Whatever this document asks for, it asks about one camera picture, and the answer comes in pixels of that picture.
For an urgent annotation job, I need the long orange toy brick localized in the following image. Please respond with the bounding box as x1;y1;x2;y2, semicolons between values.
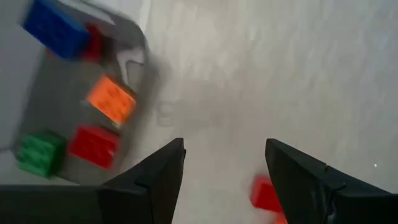
85;75;138;126

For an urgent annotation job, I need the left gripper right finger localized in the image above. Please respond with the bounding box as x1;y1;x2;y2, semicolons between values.
264;138;398;224

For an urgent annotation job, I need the small green toy brick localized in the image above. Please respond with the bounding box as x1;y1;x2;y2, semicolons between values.
16;131;67;179

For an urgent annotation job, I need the long blue toy brick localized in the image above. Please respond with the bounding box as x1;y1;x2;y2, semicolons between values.
21;0;91;60

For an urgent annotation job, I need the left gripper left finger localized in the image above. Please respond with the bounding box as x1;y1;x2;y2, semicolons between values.
0;138;187;224

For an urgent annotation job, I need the long red-orange toy brick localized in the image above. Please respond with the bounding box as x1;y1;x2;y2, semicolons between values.
67;124;121;170

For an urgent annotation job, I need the small red toy brick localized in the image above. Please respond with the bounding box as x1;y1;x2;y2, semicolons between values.
81;24;106;62

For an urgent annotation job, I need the smoky grey plastic bin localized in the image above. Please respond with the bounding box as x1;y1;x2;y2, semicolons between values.
11;0;160;185

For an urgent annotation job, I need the long red toy brick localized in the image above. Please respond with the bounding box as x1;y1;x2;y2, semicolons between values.
249;175;284;214

